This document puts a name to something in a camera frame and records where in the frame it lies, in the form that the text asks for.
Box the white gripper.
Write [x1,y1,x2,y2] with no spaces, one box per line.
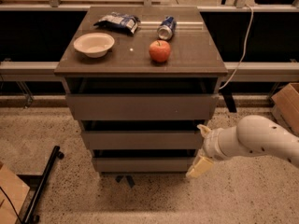
[186,124,228,178]

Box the grey bottom drawer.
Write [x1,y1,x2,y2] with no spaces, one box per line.
[92,149,197,173]

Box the grey drawer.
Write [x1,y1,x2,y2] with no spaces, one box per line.
[81,120,203,150]
[92,149,197,173]
[66,77,218,121]

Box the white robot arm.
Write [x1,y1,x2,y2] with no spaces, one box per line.
[186,115,299,178]

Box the grey drawer cabinet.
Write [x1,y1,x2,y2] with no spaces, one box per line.
[54,6,229,176]

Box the grey middle drawer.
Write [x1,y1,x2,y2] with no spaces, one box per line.
[81,120,203,150]

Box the grey top drawer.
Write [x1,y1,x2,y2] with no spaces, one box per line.
[66,77,218,121]

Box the blue tape cross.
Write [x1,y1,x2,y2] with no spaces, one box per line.
[115,175,135,189]

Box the cardboard box right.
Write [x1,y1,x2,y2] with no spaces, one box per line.
[272,83,299,134]

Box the red apple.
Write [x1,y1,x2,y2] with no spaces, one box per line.
[149,40,171,63]

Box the blue soda can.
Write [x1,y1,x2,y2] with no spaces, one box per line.
[157,16,177,40]

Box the blue white chip bag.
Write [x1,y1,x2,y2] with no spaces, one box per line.
[94,12,140,35]

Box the black wheeled stand bar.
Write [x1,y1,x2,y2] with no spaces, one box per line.
[21,146,64,224]

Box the white paper bowl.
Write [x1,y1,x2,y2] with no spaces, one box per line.
[73,33,115,58]

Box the white cable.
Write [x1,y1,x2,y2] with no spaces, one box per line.
[219,4,254,91]

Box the black cable left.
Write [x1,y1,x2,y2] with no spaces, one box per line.
[0,187,23,224]

